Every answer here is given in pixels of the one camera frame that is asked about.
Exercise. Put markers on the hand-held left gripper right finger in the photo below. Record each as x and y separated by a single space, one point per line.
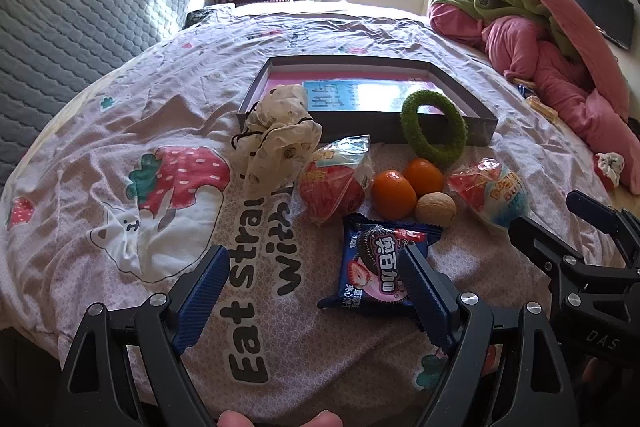
425 292

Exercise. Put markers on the black television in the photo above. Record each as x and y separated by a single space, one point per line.
600 7

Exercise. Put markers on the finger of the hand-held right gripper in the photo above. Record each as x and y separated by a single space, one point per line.
595 212
530 239

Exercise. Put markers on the grey quilted headboard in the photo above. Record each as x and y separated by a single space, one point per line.
75 17

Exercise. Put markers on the blue and red toy egg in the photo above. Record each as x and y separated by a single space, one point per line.
492 197

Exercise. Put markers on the pink quilt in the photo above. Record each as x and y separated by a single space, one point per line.
520 42

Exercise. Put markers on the yellow biscuit packet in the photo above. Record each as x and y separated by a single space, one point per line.
542 108

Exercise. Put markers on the dark cloth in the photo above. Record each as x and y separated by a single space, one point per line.
200 16

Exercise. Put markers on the grey shallow cardboard box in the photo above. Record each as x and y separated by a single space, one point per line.
380 133

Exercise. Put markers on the brown walnut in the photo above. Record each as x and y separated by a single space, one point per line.
435 209

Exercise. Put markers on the large pink cushion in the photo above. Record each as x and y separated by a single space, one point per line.
565 17

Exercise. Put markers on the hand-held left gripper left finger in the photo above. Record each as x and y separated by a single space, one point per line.
202 297

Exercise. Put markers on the person's left hand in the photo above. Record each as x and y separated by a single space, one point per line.
235 421

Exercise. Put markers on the blue candy wrapper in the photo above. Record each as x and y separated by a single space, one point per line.
526 89

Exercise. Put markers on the red and white scrunchie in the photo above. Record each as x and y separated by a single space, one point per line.
609 169

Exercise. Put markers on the orange tangerine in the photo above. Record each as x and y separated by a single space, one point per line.
425 177
392 194

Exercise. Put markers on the pink and blue book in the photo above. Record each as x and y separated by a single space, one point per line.
360 97

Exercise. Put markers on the blue cookie packet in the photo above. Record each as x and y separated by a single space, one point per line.
370 257

